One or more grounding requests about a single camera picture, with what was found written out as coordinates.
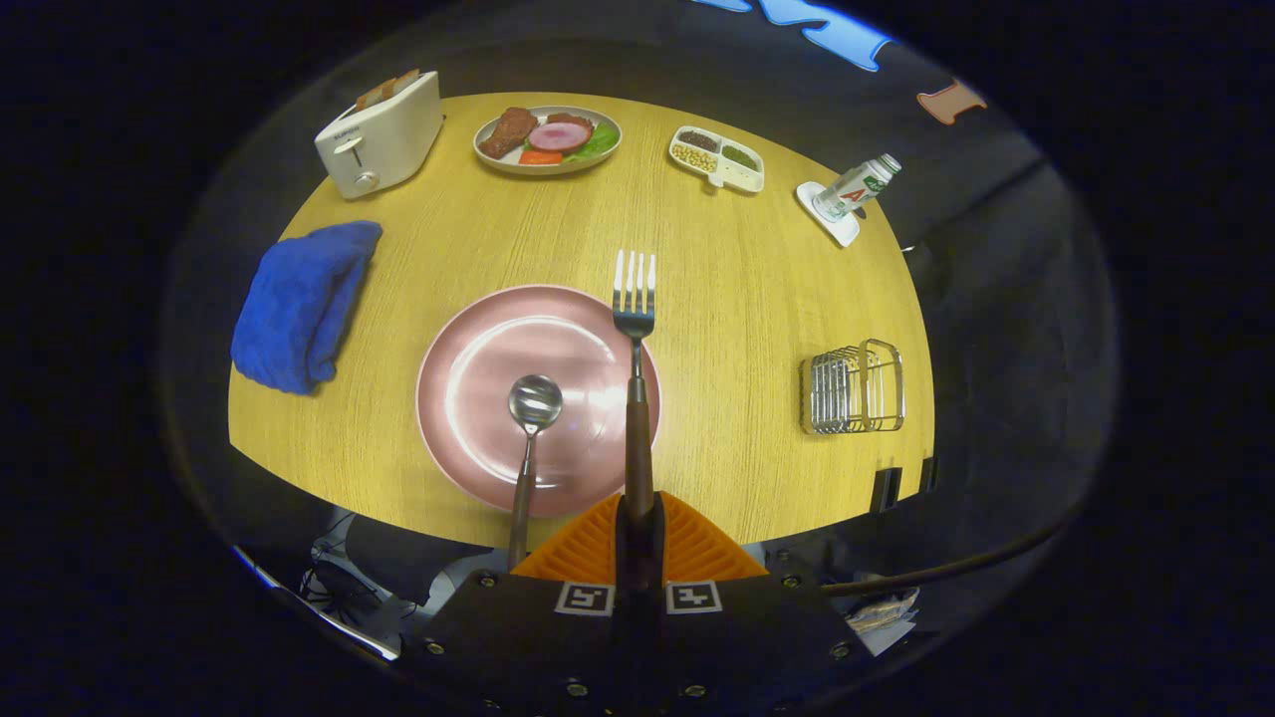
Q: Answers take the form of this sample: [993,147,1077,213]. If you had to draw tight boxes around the white divided bean dish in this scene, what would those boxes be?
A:
[667,124,766,194]

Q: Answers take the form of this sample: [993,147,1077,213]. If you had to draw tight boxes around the silver spoon with brown handle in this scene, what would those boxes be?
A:
[506,373,565,574]

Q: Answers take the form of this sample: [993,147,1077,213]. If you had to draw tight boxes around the white toaster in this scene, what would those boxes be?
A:
[314,70,445,201]

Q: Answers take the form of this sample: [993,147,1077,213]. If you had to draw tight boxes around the tangle of thin black cables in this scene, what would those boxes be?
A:
[297,510,419,623]

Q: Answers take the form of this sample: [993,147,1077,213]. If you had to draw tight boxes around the green lettuce leaf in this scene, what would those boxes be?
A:
[573,121,621,162]

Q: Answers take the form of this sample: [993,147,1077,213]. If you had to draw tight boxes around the silver fork with brown handle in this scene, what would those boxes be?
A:
[612,249,658,524]

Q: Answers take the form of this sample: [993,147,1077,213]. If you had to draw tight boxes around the thick black cable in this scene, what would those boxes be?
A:
[822,513,1082,598]

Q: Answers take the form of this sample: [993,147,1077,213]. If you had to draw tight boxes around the crumpled paper packet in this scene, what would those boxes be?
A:
[845,588,920,655]

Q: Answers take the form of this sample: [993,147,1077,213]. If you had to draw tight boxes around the metal wire rack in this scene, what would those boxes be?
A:
[799,338,907,436]

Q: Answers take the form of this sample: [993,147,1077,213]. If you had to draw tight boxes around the small white labelled bottle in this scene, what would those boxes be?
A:
[812,152,903,222]

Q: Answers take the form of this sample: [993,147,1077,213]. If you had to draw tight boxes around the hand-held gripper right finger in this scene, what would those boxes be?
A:
[637,491,878,717]

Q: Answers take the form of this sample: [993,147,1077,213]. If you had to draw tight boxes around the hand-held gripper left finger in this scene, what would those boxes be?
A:
[398,493,638,717]

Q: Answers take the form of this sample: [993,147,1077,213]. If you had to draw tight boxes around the pink ham slice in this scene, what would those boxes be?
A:
[528,121,595,152]

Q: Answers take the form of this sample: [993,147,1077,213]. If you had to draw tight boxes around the pink round plate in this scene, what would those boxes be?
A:
[415,284,662,519]

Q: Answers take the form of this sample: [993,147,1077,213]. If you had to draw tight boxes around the white food plate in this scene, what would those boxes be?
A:
[472,105,624,177]

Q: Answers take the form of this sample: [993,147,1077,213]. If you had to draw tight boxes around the blue towel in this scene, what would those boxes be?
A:
[230,220,384,396]

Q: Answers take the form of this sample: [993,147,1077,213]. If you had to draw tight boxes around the large brown meat piece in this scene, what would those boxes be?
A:
[478,107,539,160]

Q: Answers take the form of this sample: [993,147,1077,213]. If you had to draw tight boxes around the white square coaster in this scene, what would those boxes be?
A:
[795,181,862,248]

